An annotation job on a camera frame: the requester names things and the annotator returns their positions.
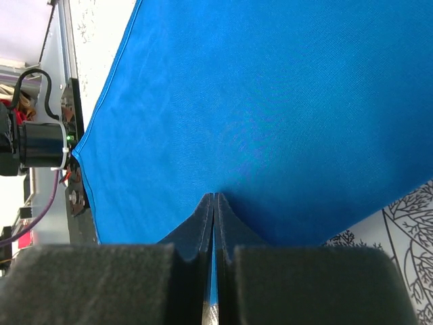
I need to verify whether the floral tablecloth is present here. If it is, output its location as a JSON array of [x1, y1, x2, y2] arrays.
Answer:
[[69, 0, 433, 325]]

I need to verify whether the blue satin napkin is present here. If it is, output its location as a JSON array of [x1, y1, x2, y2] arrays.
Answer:
[[71, 0, 433, 305]]

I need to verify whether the aluminium frame rail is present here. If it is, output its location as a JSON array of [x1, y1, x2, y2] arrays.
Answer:
[[31, 1, 78, 244]]

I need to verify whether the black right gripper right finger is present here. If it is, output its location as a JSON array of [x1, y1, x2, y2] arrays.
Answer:
[[214, 194, 417, 324]]

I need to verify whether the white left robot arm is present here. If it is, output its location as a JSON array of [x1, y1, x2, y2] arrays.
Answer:
[[1, 104, 70, 177]]

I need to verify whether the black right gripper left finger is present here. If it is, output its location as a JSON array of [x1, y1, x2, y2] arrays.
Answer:
[[1, 194, 214, 324]]

